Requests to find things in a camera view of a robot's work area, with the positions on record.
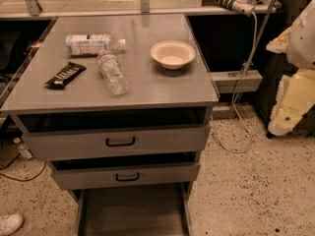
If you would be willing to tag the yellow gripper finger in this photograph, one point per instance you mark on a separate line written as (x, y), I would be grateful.
(295, 97)
(279, 44)

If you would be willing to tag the clear plastic water bottle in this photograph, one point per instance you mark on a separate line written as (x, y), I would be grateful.
(112, 72)

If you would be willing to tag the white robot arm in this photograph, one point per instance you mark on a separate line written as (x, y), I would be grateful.
(300, 50)

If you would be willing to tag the top grey drawer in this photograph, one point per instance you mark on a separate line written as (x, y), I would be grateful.
(61, 136)

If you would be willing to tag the grey drawer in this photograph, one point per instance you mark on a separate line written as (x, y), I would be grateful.
(120, 171)
(61, 136)
(150, 210)

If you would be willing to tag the middle grey drawer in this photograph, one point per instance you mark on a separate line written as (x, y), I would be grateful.
(120, 171)

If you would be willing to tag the grey drawer cabinet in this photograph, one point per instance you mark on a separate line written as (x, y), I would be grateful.
(151, 86)

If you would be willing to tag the bottom grey drawer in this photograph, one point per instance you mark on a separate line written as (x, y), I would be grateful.
(150, 210)

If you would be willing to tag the white labelled bottle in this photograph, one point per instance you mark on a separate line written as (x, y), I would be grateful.
(92, 44)

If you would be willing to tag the dark cabinet at right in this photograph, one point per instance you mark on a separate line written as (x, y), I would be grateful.
(293, 8)

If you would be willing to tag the white handheld device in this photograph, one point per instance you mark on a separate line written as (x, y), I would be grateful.
(239, 6)

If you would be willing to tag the grey power strip box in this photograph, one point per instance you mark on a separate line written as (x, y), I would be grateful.
(230, 81)

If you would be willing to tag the black snack bar wrapper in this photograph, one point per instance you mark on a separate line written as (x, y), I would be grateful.
(65, 76)

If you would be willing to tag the grey workbench shelf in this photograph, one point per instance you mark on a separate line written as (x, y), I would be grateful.
(98, 4)

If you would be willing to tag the white sneaker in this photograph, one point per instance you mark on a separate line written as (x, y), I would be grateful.
(10, 223)

